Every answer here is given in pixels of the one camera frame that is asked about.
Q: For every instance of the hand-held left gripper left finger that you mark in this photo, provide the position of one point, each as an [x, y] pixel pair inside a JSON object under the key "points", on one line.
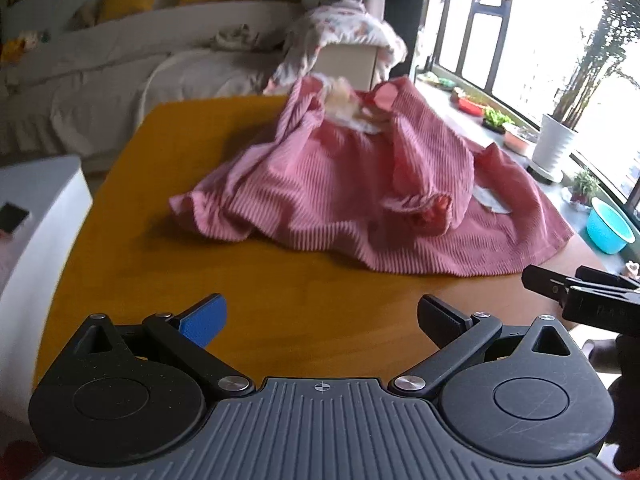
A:
{"points": [[207, 321]]}

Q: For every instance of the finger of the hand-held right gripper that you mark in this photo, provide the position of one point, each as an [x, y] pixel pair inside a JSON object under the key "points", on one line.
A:
{"points": [[545, 282], [605, 277]]}

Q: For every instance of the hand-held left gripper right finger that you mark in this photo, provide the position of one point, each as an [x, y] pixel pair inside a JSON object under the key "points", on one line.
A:
{"points": [[442, 322]]}

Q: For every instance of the pink ribbed garment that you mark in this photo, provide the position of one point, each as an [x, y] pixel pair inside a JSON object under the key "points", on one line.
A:
{"points": [[325, 185]]}

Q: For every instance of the person's right hand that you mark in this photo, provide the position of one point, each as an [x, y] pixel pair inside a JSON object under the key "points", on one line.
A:
{"points": [[627, 360]]}

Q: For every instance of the blue basin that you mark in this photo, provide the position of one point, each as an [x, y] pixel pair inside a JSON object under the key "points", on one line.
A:
{"points": [[605, 230]]}

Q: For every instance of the small potted plant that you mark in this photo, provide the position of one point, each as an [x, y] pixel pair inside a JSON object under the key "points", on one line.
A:
{"points": [[582, 185]]}

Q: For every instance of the dark plant saucer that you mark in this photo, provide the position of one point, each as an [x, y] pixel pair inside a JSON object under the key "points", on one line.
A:
{"points": [[542, 175]]}

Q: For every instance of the white plant pot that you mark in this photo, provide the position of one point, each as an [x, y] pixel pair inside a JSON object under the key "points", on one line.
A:
{"points": [[552, 142]]}

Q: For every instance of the pink basin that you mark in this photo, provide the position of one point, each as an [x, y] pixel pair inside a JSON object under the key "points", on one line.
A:
{"points": [[517, 140]]}

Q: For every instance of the black pot with greens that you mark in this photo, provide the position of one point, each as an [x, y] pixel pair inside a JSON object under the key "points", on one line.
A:
{"points": [[496, 120]]}

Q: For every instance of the red basin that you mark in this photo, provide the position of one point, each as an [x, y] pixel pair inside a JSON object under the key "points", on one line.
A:
{"points": [[470, 106]]}

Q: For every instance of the white side table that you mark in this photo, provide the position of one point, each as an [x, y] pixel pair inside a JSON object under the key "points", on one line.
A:
{"points": [[45, 195]]}

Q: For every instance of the small brown pot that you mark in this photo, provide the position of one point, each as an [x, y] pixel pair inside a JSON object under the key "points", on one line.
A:
{"points": [[457, 94]]}

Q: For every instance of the tall green plant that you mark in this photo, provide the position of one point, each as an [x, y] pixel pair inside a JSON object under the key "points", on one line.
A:
{"points": [[595, 60]]}

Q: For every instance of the dark phone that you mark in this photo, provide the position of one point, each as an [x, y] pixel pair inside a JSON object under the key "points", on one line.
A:
{"points": [[12, 217]]}

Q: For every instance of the green bundle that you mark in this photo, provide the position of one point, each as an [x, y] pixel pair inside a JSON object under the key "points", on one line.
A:
{"points": [[435, 80]]}

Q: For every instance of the beige covered sofa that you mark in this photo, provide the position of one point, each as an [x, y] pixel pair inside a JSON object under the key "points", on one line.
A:
{"points": [[100, 75]]}

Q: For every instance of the crumpled grey cloth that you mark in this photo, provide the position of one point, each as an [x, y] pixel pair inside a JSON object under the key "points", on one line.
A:
{"points": [[235, 36]]}

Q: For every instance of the floral printed blanket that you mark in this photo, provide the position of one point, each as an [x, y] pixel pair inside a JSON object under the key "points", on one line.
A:
{"points": [[350, 22]]}

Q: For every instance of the beige plush toy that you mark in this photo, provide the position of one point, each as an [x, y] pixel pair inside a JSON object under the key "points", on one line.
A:
{"points": [[84, 12]]}

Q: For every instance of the yellow plush toy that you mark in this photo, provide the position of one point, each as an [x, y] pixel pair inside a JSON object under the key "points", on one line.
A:
{"points": [[12, 50]]}

